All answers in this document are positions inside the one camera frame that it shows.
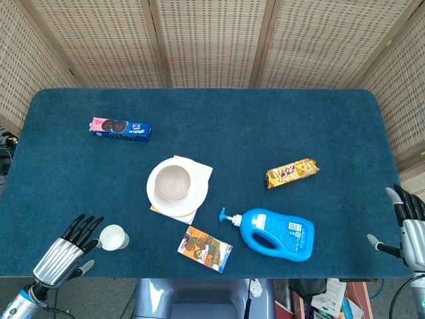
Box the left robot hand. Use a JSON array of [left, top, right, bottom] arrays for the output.
[[33, 213, 106, 288]]

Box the blue detergent pump bottle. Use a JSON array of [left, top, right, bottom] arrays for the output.
[[218, 207, 315, 263]]

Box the white printed paper bag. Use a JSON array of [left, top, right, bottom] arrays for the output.
[[311, 278, 348, 317]]

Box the orange snack box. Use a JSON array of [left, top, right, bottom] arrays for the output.
[[177, 225, 234, 274]]

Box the woven bamboo folding screen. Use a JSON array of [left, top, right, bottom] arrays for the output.
[[0, 0, 425, 192]]

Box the black cable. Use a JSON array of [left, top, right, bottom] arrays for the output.
[[388, 280, 413, 319]]

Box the black bag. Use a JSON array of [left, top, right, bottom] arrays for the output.
[[288, 278, 328, 300]]

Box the blue cookie box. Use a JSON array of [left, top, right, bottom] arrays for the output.
[[89, 116, 153, 144]]

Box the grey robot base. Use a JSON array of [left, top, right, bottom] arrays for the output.
[[132, 278, 277, 319]]

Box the paper cup green flower print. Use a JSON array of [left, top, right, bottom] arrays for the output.
[[99, 224, 131, 251]]

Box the white paper plate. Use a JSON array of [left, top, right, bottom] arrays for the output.
[[145, 157, 210, 214]]

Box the red brown box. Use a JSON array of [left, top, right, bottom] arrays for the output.
[[344, 281, 372, 319]]

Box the dark teal table cloth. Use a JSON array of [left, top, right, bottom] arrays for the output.
[[0, 87, 414, 280]]

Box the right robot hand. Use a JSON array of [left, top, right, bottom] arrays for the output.
[[366, 183, 425, 268]]

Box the beige paper plate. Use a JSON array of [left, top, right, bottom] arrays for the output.
[[151, 198, 199, 219]]

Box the cream ceramic bowl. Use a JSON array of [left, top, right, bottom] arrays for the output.
[[154, 164, 192, 201]]

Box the gold biscuit packet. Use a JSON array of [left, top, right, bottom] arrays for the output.
[[265, 158, 320, 190]]

